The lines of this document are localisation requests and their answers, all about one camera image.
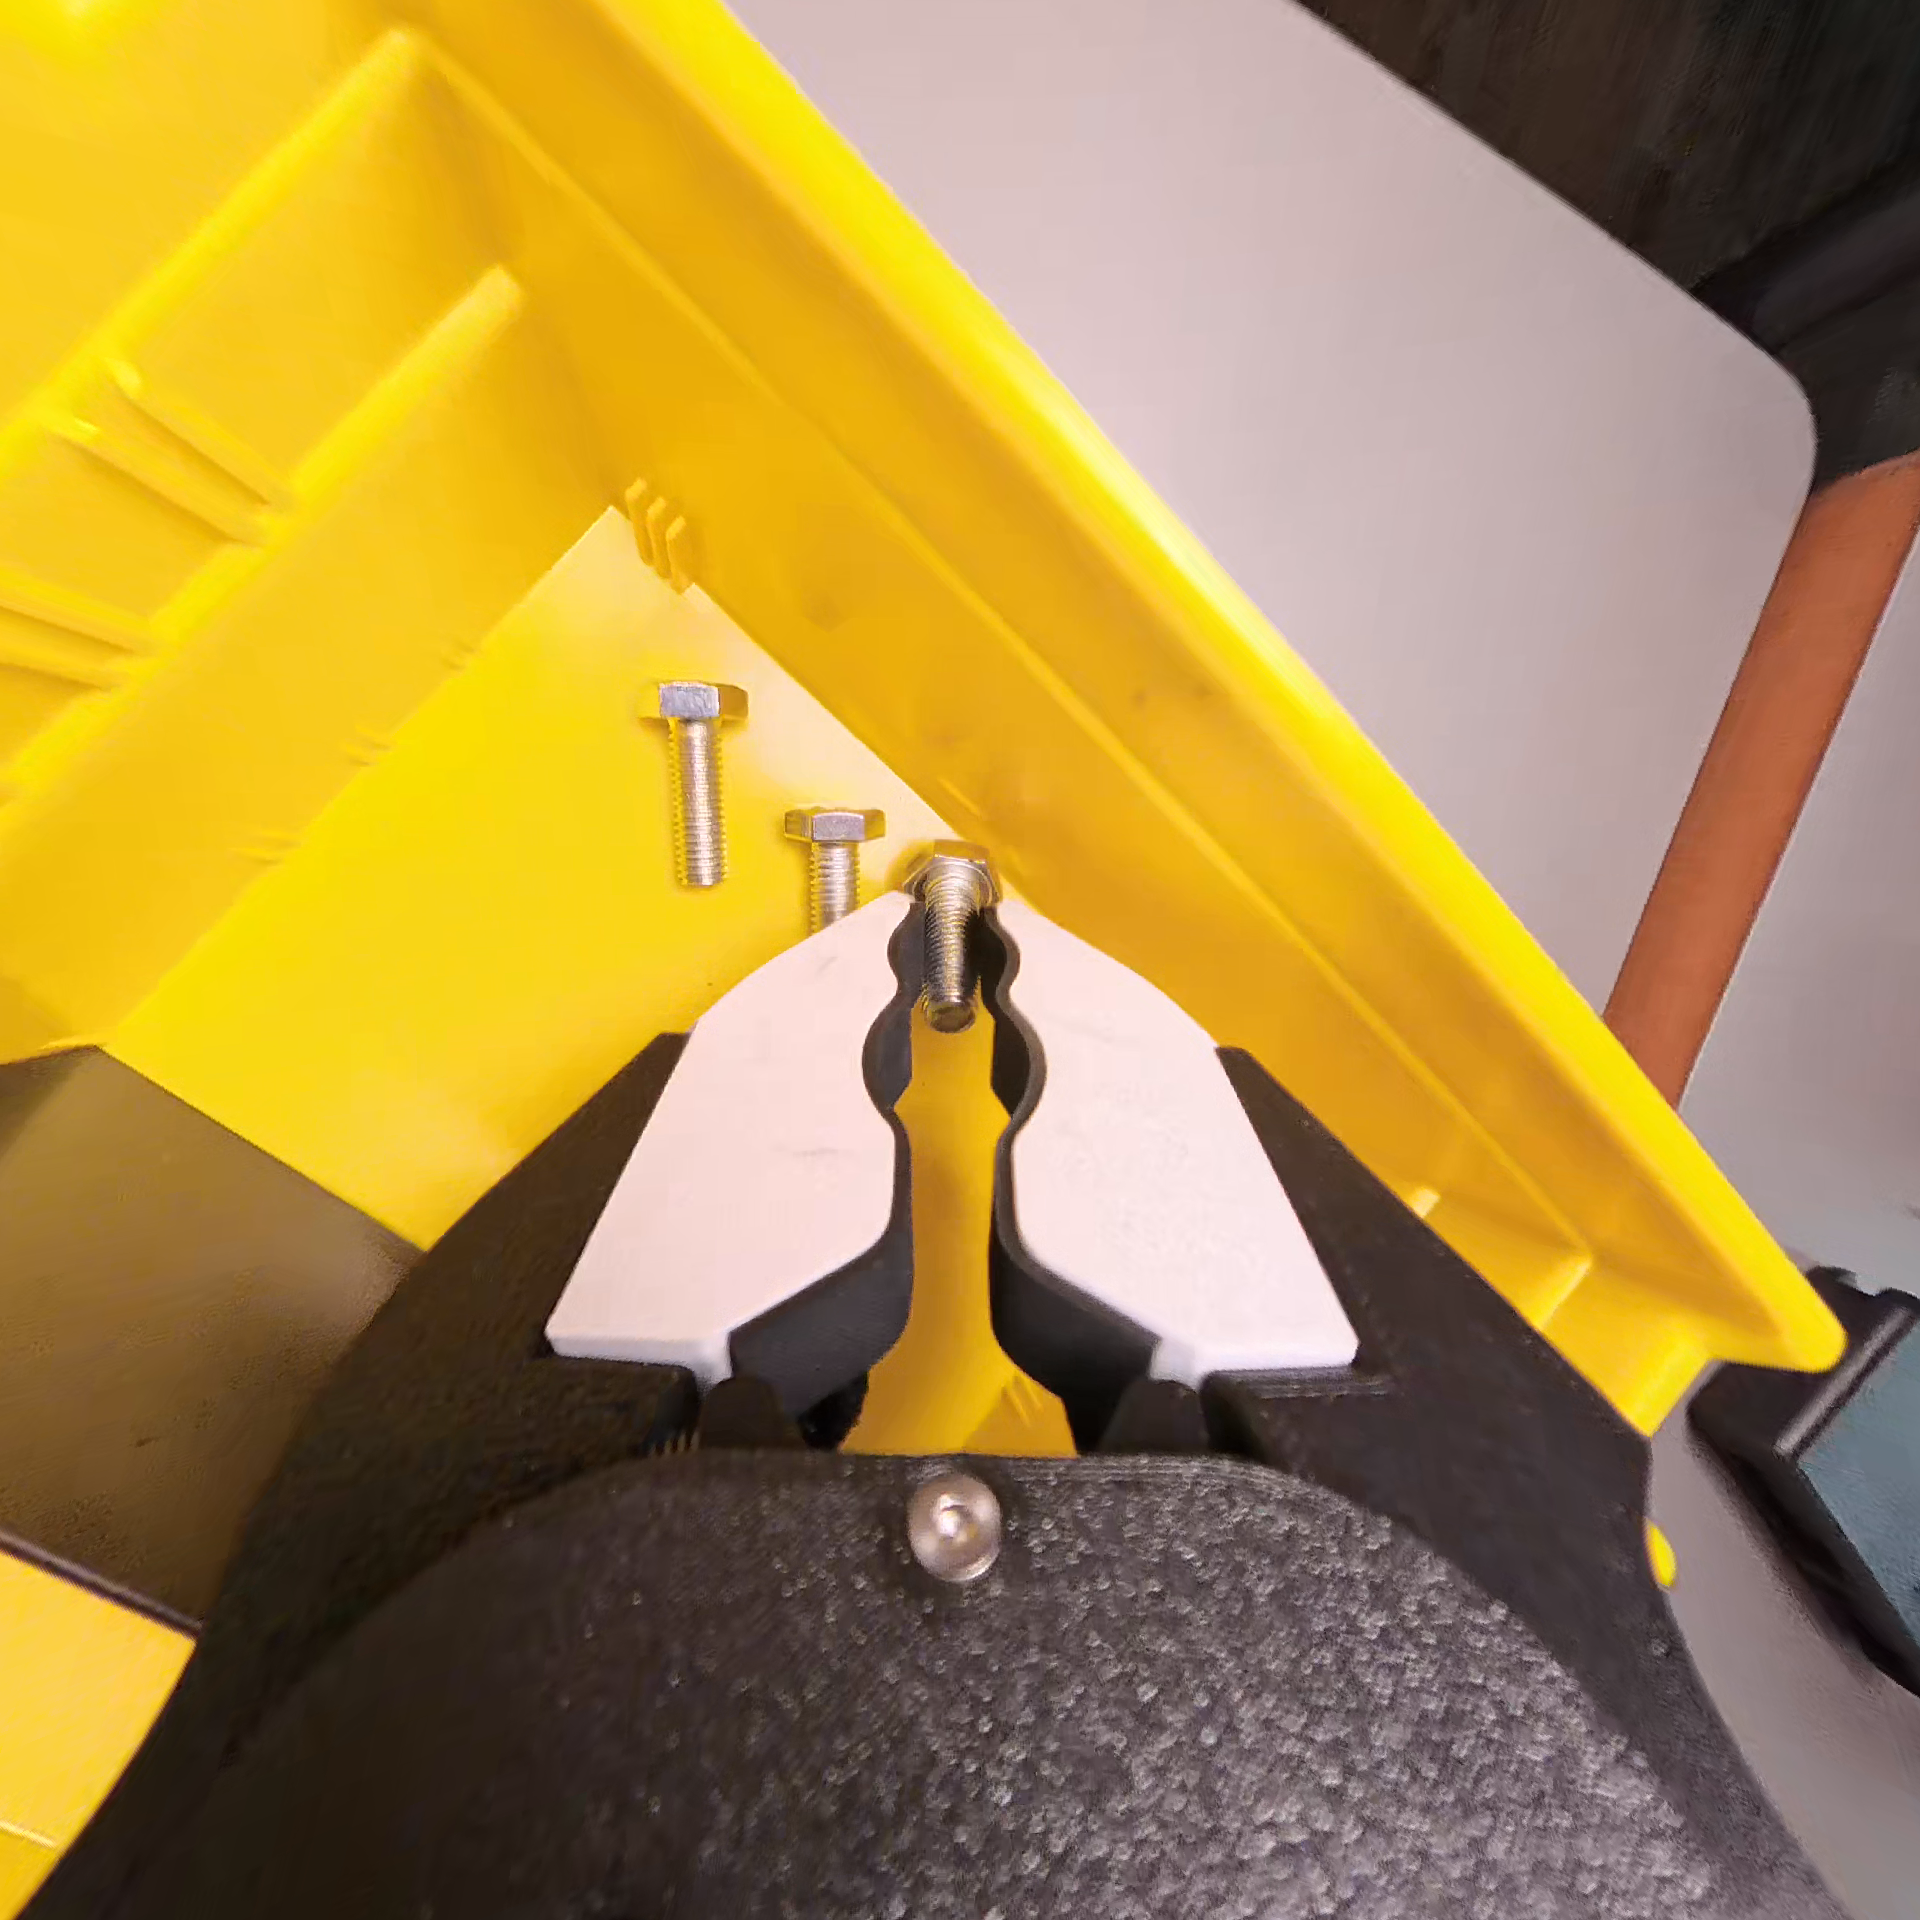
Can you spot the brown pole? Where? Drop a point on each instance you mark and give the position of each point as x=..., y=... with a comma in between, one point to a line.
x=1755, y=781

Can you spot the black electronic device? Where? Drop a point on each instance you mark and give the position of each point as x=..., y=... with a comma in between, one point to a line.
x=1831, y=1471

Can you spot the silver hex bolt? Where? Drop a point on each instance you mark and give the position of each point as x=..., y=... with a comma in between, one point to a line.
x=833, y=864
x=697, y=781
x=955, y=932

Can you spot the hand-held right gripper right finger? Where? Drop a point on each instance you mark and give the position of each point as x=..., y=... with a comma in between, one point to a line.
x=1171, y=1188

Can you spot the yellow plastic bin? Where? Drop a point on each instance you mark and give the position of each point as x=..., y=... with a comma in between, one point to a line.
x=450, y=990

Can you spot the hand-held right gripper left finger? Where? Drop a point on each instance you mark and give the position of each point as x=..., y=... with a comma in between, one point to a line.
x=751, y=1188

